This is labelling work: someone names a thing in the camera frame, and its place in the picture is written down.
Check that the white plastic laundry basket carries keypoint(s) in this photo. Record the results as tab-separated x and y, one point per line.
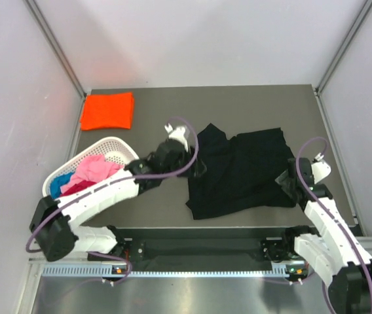
113	149

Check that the slotted grey cable duct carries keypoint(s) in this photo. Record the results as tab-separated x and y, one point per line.
116	271

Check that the right aluminium frame post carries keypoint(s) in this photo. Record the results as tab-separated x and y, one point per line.
347	40

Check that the magenta t-shirt in basket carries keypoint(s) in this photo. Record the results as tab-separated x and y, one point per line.
77	188

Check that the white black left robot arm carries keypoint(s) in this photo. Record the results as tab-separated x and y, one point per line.
58	226

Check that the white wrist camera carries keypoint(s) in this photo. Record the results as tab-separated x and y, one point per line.
320	168
178	133

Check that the pink t-shirt in basket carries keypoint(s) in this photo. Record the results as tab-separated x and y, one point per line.
93	168

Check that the left aluminium frame post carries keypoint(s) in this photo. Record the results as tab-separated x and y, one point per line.
40	19

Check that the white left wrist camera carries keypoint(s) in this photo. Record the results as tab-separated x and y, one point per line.
178	133

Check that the folded orange t-shirt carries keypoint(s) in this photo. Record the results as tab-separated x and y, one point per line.
108	111

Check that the blue t-shirt in basket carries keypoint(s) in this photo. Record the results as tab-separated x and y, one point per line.
57	183

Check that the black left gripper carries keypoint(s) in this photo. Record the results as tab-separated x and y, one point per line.
194	170

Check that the aluminium frame post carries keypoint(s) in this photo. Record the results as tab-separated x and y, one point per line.
40	19
347	40

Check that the black t-shirt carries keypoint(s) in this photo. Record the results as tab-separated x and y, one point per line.
240	172

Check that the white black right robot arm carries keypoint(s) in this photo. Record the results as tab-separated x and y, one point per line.
329	247

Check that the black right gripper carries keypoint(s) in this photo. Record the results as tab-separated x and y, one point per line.
284	180

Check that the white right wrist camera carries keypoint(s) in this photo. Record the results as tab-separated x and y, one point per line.
320	168

